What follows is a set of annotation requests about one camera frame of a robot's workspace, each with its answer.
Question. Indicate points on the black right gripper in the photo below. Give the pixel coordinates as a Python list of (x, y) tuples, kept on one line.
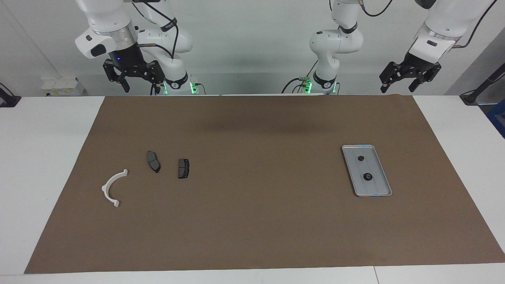
[(124, 60)]

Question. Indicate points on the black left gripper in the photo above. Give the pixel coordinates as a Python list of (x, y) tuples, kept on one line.
[(412, 68)]

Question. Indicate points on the large black bearing gear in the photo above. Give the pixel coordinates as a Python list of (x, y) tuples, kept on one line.
[(367, 176)]

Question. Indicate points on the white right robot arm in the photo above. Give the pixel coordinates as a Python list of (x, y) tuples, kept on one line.
[(102, 15)]

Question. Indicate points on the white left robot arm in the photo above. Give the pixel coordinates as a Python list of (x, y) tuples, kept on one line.
[(446, 23)]

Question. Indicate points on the silver metal tray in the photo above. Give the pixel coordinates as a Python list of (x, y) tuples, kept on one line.
[(376, 187)]

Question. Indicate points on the dark curved brake pad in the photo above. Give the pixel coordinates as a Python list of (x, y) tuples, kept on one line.
[(152, 161)]

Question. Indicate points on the white box yellow label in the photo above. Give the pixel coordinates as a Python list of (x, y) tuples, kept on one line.
[(63, 86)]

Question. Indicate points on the dark rectangular brake pad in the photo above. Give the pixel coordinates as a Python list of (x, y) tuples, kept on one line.
[(183, 168)]

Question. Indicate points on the blue crate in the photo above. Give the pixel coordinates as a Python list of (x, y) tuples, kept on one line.
[(498, 118)]

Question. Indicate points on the brown table mat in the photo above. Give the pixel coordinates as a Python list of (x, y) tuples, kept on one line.
[(256, 221)]

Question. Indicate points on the white curved plastic bracket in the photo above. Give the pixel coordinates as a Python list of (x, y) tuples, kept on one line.
[(106, 191)]

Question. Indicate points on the black desk clamp mount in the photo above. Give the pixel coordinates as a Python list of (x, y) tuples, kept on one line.
[(8, 98)]

